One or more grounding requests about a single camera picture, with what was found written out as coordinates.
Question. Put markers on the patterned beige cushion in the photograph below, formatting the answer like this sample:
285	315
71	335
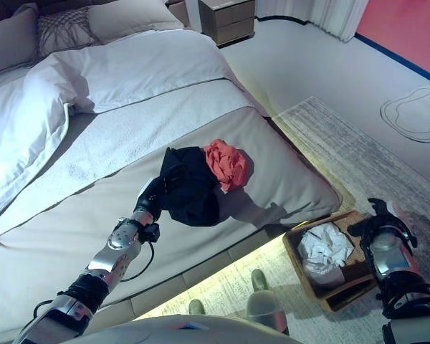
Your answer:
64	30

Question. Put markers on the beige pillow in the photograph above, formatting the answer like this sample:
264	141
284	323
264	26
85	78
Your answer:
7	43
129	19

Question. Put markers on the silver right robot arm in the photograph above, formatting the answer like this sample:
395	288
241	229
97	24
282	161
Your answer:
394	265

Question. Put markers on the black garment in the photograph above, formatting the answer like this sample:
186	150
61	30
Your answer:
193	193

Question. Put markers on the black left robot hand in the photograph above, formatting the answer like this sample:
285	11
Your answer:
157	190

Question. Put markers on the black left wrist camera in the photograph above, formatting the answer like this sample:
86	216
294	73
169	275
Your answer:
150	233

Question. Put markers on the white duvet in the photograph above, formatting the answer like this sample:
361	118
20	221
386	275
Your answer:
129	71

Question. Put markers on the brown wicker basket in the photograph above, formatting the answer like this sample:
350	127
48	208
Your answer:
308	290

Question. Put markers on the brown wooden nightstand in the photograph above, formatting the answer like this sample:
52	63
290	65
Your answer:
229	21

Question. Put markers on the grey patterned rug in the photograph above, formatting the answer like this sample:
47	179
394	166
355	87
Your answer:
344	157

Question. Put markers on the white curtain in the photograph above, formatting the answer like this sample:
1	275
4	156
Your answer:
329	14

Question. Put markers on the grey robot torso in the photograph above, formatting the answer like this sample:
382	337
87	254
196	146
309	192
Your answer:
157	331

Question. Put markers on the orange garment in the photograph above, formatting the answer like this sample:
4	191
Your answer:
229	165

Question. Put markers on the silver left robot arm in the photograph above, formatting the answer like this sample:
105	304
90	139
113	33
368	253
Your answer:
114	254

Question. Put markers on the bed with beige cover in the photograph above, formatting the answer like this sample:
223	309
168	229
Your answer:
93	200

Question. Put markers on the grey right robot leg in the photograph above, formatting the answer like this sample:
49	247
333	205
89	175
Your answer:
263	304

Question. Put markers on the white garment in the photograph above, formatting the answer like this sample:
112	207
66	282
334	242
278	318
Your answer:
326	247

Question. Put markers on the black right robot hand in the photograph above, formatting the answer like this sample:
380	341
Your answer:
387	218

